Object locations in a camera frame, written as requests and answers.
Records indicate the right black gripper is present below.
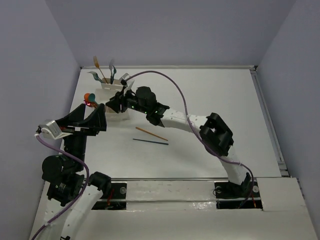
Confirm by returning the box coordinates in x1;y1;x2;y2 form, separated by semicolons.
106;86;149;114

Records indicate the teal spoon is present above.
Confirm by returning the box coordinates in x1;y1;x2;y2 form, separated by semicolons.
88;93;99;108

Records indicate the orange copper spoon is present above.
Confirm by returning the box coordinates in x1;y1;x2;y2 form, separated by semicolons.
84;93;90;102

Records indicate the teal fork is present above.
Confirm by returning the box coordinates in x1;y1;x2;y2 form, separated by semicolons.
110;65;117;85
88;71;108;84

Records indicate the pink handled silver fork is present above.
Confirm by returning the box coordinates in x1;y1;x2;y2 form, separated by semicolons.
109;58;114;84

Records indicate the orange chopstick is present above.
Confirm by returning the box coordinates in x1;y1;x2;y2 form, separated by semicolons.
135;126;169;141

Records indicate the orange gold fork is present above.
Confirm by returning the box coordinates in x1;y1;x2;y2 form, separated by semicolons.
93;55;109;84

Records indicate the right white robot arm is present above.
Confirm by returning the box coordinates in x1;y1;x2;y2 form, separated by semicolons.
106;86;252;199

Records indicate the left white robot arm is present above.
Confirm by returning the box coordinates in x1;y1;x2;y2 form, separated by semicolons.
32;103;112;240

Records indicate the white utensil organizer tray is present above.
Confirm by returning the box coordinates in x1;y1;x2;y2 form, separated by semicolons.
92;77;132;121

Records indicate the dark blue chopstick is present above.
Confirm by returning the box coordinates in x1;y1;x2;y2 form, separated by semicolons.
132;138;169;146

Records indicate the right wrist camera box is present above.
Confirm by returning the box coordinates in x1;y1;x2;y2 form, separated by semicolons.
119;73;135;95

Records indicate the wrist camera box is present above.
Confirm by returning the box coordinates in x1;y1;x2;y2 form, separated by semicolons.
119;73;135;95
36;120;70;140

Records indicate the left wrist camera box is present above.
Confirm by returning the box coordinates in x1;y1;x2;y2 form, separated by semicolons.
36;120;70;140

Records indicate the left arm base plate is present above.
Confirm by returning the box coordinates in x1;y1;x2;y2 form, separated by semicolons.
92;181;127;211

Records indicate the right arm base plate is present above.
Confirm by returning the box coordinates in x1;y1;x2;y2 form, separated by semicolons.
212;181;263;210

